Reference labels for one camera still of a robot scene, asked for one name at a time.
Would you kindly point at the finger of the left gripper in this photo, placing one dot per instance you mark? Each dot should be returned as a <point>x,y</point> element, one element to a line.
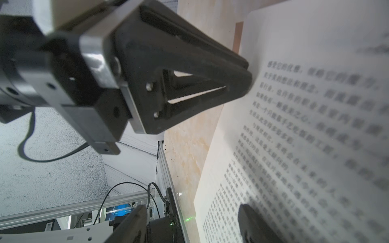
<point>173,71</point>

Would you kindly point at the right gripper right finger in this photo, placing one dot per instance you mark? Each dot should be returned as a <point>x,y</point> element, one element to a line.
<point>253,228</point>

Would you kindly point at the brown black paperback book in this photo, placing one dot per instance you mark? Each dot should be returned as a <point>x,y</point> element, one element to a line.
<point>308,147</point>

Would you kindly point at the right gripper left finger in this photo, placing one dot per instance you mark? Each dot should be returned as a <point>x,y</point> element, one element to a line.
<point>130,228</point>

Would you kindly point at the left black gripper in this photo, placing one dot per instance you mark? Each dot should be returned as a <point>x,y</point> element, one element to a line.
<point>66,55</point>

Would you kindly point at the aluminium mounting rail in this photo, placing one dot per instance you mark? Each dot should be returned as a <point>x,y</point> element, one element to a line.
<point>88,222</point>

